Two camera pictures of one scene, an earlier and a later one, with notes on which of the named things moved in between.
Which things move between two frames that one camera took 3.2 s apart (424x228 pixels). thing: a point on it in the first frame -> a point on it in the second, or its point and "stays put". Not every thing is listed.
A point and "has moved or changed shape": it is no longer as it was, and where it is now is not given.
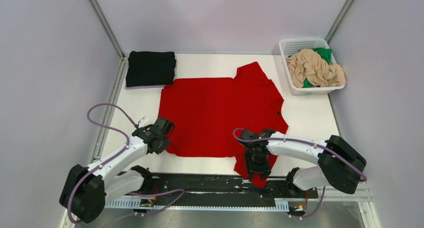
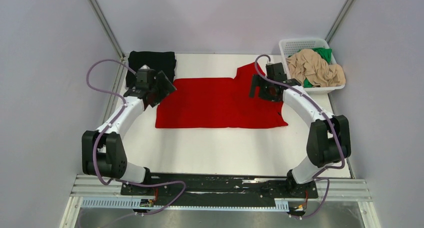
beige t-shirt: (308, 65) stays put
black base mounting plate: (217, 187) stays put
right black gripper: (264, 170) -> (257, 81)
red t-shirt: (208, 114) has moved or changed shape
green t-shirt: (326, 54) stays put
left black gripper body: (164, 144) -> (152, 88)
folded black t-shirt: (145, 68) stays put
